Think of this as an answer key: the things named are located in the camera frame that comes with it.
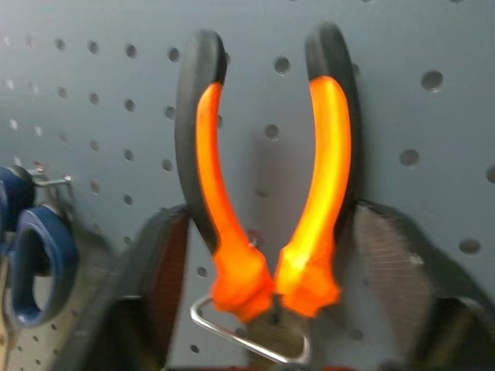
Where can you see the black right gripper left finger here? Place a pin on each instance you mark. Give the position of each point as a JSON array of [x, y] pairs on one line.
[[154, 293]]

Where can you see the orange and black pliers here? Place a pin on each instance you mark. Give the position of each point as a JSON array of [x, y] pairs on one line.
[[224, 216]]

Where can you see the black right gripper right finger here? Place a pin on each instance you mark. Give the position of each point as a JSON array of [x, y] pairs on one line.
[[394, 278]]

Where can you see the grey pegboard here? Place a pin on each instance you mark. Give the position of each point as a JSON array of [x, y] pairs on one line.
[[406, 127]]

